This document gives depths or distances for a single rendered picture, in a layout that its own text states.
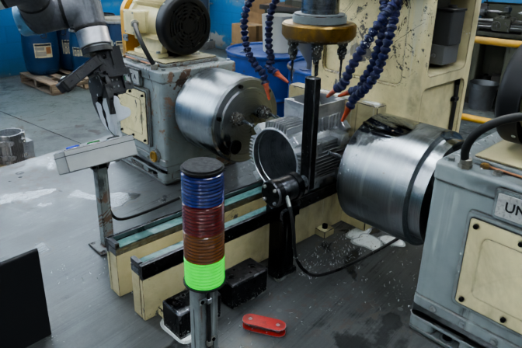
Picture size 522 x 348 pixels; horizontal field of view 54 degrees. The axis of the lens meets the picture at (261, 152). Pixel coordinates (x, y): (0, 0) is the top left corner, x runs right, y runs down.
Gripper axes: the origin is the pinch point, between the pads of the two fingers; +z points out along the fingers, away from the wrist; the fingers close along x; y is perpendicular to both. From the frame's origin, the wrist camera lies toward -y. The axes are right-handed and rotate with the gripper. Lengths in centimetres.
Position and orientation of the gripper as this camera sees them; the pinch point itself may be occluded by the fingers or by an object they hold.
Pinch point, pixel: (111, 130)
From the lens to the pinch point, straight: 126.8
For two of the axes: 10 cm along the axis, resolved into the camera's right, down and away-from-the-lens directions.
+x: -6.4, 1.1, 7.6
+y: 7.3, -2.3, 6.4
